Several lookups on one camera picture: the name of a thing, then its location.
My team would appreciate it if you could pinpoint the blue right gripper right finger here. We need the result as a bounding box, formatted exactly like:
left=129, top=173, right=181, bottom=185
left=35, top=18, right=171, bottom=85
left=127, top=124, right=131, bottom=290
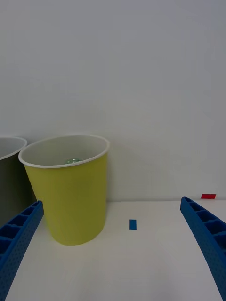
left=180, top=196, right=226, bottom=301

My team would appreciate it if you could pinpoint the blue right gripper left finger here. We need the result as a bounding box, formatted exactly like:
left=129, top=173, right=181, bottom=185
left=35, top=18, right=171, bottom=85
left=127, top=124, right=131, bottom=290
left=0, top=200, right=45, bottom=301

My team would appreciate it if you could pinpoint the grey plastic waste bin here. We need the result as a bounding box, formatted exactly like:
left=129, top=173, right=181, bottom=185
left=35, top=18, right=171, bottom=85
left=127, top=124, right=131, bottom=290
left=0, top=136, right=38, bottom=228

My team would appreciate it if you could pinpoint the yellow-green plastic waste bin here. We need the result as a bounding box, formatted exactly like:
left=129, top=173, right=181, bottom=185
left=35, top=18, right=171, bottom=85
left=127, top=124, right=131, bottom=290
left=18, top=134, right=111, bottom=246

